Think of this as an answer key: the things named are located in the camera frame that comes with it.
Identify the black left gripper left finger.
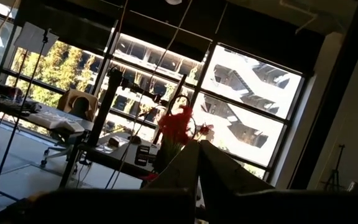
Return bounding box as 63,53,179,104
144,139,201,195

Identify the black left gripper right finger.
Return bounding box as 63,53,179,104
198,139,275,224

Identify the red artificial flower bunch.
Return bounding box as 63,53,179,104
157,105,214,162

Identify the black box device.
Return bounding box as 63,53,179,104
134,144,151,166

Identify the dark grey desk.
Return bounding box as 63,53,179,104
79,133,160,180

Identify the black boom on pole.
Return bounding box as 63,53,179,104
121,77,163,103

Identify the black pole on desk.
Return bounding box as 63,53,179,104
87,68,124,147

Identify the small dark tripod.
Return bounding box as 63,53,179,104
320,144,347,191

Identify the office chair base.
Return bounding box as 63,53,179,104
40,144,74,169

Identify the brown cardboard box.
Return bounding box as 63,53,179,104
57,88,99,123

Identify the light desk by window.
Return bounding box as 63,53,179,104
0,93,96,187

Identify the black tripod light stand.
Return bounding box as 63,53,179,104
0,27,58,202

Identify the white reflector panel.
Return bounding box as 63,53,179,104
13,21,60,57

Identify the black window frame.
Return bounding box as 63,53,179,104
0,6,307,183

